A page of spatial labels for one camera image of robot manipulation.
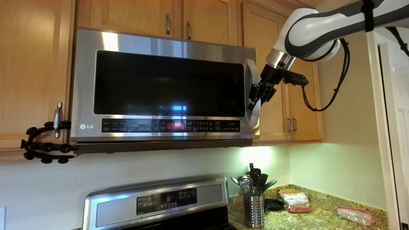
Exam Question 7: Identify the right wooden cabinet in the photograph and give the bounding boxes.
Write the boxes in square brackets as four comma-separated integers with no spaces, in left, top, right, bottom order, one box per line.
[243,0,323,145]

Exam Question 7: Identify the wooden cabinet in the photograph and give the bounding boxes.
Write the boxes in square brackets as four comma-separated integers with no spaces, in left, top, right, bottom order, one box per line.
[243,0,323,145]
[0,0,76,163]

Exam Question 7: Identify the stainless steel microwave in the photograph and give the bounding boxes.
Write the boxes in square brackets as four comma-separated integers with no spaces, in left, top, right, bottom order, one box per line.
[71,28,261,152]

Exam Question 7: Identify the metal mesh utensil holder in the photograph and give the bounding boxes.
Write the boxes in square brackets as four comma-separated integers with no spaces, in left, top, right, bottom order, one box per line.
[245,194,265,228]

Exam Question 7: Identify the silver cabinet handle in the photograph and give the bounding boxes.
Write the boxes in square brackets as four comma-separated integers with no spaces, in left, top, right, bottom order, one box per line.
[54,101,63,139]

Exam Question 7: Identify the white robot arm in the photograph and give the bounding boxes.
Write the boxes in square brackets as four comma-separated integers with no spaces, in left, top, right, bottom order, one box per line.
[250,0,409,105]

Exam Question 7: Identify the small black dish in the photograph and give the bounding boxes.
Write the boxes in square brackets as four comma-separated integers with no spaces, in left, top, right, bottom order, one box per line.
[265,199,284,211]

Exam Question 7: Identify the black flexible tripod mount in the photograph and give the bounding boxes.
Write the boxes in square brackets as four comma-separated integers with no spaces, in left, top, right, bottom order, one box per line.
[21,121,78,163]

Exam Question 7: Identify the left wooden cabinet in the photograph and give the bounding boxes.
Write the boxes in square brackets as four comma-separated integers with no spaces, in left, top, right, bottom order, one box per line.
[0,0,76,163]

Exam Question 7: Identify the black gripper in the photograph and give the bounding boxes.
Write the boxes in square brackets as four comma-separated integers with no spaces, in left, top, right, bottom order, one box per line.
[248,65,286,105]

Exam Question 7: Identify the clear plastic snack bag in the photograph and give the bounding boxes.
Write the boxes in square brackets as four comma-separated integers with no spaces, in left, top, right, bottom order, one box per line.
[337,207,374,226]

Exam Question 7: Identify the black kitchen utensils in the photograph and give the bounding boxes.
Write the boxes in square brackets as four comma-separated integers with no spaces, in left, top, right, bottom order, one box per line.
[232,163,278,195]

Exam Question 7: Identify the upper wooden cabinet doors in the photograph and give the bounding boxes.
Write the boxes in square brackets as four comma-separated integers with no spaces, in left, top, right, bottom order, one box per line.
[77,0,241,44]

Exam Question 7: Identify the packaged food bag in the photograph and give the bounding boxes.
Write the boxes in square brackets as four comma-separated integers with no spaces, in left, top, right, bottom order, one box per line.
[280,190,311,213]

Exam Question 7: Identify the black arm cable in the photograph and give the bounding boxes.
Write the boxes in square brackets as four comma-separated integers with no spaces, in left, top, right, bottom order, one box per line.
[301,25,409,113]

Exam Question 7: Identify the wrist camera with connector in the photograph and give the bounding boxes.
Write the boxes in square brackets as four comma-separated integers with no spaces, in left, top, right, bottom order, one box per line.
[284,71,309,87]

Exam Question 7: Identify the stainless steel stove panel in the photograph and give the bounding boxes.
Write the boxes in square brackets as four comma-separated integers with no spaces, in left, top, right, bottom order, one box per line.
[82,176,236,230]

